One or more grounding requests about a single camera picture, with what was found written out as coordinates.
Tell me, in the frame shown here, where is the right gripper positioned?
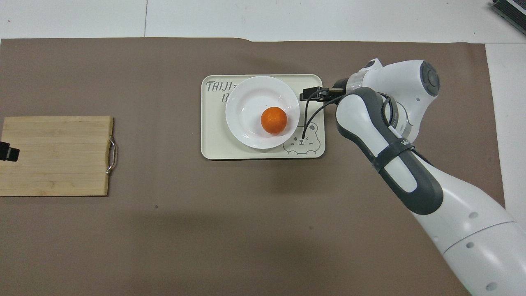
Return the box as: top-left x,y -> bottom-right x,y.
299,77 -> 349,102

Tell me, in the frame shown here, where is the orange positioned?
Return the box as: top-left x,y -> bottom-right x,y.
261,106 -> 288,135

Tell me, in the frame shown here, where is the white plate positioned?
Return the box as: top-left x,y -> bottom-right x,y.
225,76 -> 300,150

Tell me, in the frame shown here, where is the cream tray with bear print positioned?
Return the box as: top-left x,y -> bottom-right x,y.
201,74 -> 326,160

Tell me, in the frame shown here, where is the dark striped object in corner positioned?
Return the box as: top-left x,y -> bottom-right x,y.
491,0 -> 526,24

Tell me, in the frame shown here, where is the wooden cutting board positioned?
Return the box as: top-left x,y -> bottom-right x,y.
0,116 -> 118,197

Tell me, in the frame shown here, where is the black cable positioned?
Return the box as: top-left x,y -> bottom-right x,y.
302,88 -> 350,140

